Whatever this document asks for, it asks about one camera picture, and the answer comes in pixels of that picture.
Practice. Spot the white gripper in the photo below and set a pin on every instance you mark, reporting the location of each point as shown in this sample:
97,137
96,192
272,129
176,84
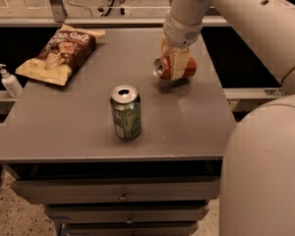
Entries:
180,33

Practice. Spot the red coke can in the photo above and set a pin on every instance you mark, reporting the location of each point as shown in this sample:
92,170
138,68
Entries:
162,69

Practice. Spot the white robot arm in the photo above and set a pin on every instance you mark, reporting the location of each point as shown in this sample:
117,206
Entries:
257,183

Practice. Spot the green soda can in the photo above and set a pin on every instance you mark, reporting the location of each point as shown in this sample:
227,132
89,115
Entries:
125,104

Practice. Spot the brown sea salt chip bag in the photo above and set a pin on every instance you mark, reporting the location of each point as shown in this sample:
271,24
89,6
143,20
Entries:
63,54

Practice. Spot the grey drawer cabinet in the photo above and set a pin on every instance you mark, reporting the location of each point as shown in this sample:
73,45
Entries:
118,151

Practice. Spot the top grey drawer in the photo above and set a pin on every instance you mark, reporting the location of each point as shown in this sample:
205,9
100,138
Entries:
98,191

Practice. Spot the grey drawer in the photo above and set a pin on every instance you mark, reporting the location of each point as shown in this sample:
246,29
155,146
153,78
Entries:
98,191
135,229
127,213

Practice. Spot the middle grey drawer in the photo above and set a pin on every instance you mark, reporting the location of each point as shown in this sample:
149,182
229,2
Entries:
127,213

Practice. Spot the white pump sanitizer bottle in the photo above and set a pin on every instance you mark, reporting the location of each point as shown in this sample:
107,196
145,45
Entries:
10,82

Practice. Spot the bottom grey drawer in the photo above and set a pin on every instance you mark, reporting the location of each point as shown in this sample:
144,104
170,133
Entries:
135,229

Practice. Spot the metal railing frame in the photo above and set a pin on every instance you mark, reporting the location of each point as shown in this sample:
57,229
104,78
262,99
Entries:
72,18

